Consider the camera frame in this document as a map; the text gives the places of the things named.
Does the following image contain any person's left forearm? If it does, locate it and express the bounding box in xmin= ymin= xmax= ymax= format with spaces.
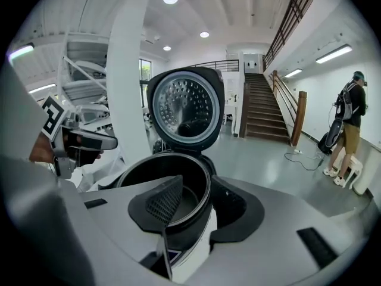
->
xmin=29 ymin=131 xmax=57 ymax=165

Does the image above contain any white metal shelving rack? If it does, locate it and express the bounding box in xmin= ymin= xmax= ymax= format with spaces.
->
xmin=58 ymin=31 xmax=120 ymax=125

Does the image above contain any window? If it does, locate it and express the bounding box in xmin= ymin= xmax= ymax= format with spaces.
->
xmin=139 ymin=58 xmax=152 ymax=107

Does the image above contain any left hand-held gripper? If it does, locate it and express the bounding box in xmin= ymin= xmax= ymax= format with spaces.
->
xmin=41 ymin=95 xmax=118 ymax=178

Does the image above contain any black cable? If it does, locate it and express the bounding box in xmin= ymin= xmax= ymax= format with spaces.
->
xmin=283 ymin=150 xmax=325 ymax=172

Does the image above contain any black pot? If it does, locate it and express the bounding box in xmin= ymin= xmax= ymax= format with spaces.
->
xmin=115 ymin=153 xmax=212 ymax=244

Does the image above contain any maroon rice cooker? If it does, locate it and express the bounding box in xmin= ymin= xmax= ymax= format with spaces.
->
xmin=98 ymin=66 xmax=224 ymax=268

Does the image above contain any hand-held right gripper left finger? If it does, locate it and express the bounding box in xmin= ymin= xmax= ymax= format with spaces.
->
xmin=127 ymin=175 xmax=184 ymax=279

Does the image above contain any white curved-leg stool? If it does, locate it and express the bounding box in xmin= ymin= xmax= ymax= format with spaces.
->
xmin=338 ymin=153 xmax=364 ymax=190

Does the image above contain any dark wooden staircase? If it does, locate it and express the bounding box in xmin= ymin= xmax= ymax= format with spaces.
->
xmin=238 ymin=69 xmax=309 ymax=147

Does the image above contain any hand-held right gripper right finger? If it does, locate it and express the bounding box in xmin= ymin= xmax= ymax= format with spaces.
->
xmin=210 ymin=175 xmax=265 ymax=251

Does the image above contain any black bag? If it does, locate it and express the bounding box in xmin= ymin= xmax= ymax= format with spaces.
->
xmin=317 ymin=131 xmax=332 ymax=155

